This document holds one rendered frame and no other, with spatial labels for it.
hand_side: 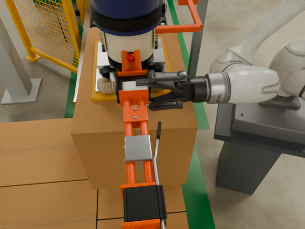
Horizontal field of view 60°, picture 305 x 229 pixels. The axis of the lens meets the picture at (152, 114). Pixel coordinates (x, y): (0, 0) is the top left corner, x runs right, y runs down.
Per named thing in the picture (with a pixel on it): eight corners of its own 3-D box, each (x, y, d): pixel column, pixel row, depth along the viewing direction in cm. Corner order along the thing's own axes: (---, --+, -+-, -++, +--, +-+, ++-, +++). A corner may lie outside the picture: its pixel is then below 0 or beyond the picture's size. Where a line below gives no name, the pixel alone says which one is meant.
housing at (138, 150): (124, 146, 67) (122, 136, 63) (150, 144, 67) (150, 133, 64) (125, 171, 62) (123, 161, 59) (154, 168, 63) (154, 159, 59)
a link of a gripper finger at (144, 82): (154, 85, 72) (154, 77, 70) (135, 86, 72) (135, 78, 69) (154, 81, 73) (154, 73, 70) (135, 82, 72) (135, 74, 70)
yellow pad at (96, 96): (95, 43, 112) (93, 33, 109) (119, 42, 113) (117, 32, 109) (91, 102, 91) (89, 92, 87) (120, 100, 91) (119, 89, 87)
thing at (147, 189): (121, 194, 58) (120, 184, 54) (155, 191, 59) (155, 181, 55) (123, 234, 53) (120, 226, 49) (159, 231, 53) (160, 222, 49)
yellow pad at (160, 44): (140, 41, 114) (139, 31, 110) (163, 39, 114) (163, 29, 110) (147, 98, 92) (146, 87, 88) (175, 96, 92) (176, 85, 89)
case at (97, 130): (101, 90, 151) (88, 27, 120) (170, 87, 152) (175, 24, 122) (92, 190, 112) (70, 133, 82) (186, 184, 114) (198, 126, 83)
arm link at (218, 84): (225, 109, 77) (205, 111, 77) (217, 87, 83) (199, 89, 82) (232, 87, 70) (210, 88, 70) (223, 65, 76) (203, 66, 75)
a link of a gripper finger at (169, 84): (185, 94, 74) (187, 91, 73) (147, 88, 71) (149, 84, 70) (183, 85, 77) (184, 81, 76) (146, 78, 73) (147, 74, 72)
